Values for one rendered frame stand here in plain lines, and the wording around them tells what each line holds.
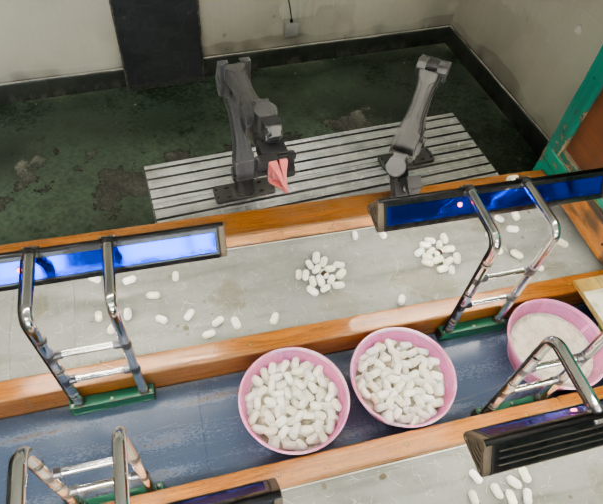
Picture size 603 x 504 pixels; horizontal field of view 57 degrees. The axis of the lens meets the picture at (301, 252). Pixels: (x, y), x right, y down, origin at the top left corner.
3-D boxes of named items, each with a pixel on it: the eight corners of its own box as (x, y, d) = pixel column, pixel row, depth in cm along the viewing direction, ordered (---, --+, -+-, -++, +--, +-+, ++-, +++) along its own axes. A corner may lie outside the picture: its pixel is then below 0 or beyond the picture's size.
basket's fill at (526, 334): (490, 328, 158) (497, 318, 153) (559, 314, 162) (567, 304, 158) (527, 402, 145) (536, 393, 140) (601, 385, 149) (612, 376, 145)
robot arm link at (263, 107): (287, 113, 132) (273, 82, 139) (253, 119, 130) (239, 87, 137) (285, 149, 142) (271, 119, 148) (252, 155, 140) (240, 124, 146)
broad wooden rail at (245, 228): (-14, 286, 166) (-40, 248, 151) (522, 204, 203) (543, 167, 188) (-17, 320, 159) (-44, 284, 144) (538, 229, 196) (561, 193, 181)
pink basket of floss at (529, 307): (480, 367, 151) (493, 351, 143) (514, 300, 165) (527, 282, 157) (576, 422, 143) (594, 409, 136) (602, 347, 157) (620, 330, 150)
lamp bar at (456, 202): (366, 208, 134) (371, 188, 128) (588, 176, 146) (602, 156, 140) (376, 234, 129) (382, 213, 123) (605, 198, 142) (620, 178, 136)
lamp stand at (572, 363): (469, 414, 143) (542, 329, 107) (537, 398, 147) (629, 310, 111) (502, 490, 132) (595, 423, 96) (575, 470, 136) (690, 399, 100)
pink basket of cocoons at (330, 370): (230, 374, 144) (229, 357, 137) (328, 354, 150) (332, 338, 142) (250, 478, 129) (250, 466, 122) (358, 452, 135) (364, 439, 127)
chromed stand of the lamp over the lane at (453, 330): (413, 286, 165) (458, 181, 130) (474, 275, 169) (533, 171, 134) (438, 342, 155) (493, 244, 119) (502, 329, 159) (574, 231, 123)
